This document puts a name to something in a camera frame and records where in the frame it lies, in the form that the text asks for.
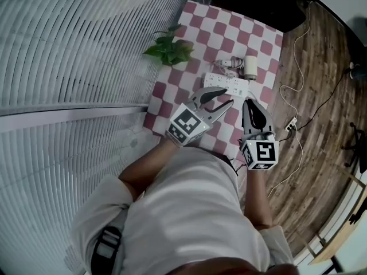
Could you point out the person's left forearm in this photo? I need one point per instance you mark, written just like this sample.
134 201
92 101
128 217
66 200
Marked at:
146 170

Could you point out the person's white shirt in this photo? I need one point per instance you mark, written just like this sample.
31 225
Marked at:
186 216

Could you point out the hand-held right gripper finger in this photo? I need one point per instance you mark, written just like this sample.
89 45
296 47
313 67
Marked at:
269 125
246 119

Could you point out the grey window frame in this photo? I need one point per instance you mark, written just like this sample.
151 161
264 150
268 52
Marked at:
71 114

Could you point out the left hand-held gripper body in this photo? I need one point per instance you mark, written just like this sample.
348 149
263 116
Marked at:
186 125

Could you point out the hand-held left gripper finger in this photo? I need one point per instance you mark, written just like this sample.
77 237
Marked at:
207 94
219 112

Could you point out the white power strip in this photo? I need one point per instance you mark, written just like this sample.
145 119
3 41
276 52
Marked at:
220 82

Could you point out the wooden table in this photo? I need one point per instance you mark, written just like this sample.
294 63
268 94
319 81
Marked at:
338 248

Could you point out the person's right forearm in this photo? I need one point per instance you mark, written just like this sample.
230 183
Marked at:
258 199

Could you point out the red white checkered tablecloth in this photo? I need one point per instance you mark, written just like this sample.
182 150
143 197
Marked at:
215 33

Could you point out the black office chair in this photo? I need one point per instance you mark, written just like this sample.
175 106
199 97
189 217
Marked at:
359 150

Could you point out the small black object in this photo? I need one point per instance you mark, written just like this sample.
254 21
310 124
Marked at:
356 218

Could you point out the white window blinds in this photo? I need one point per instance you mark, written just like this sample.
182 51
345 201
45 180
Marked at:
57 182

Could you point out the small white extension socket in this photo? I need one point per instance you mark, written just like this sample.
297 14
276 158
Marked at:
291 124

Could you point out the white hair dryer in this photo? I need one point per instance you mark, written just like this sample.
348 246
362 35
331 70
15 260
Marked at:
250 67

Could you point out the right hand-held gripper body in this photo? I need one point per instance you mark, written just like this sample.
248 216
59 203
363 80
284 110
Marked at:
262 153

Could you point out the green potted plant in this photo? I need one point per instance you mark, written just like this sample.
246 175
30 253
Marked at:
172 50

